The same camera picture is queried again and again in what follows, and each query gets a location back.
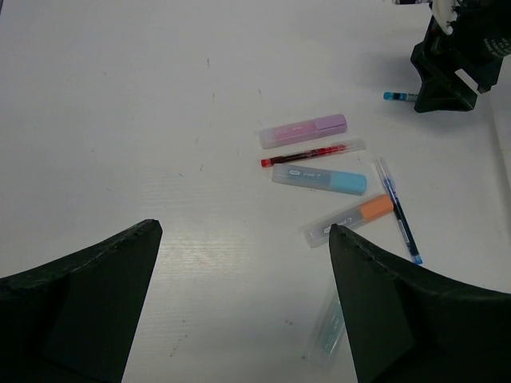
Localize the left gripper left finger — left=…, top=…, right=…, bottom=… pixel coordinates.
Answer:
left=1, top=219, right=162, bottom=382

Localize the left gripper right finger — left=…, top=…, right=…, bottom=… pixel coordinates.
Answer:
left=329, top=225, right=510, bottom=382

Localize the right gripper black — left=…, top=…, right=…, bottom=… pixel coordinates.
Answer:
left=410, top=1, right=510, bottom=113

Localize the teal pen refill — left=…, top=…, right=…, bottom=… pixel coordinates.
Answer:
left=382, top=92, right=418, bottom=102

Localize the green capped lead case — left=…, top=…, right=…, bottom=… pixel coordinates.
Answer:
left=306, top=291, right=345, bottom=367

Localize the red ink pen refill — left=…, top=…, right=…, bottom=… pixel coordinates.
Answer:
left=260, top=138, right=366, bottom=168

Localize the dark blue pen refill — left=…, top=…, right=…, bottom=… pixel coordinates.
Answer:
left=374, top=157, right=423, bottom=265

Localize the blue capped lead case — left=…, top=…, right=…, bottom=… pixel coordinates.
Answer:
left=271, top=164, right=367, bottom=195

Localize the orange capped lead case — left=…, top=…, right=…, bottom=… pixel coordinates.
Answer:
left=303, top=194, right=394, bottom=248

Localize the purple capped lead case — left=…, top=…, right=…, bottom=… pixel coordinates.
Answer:
left=258, top=114, right=347, bottom=149

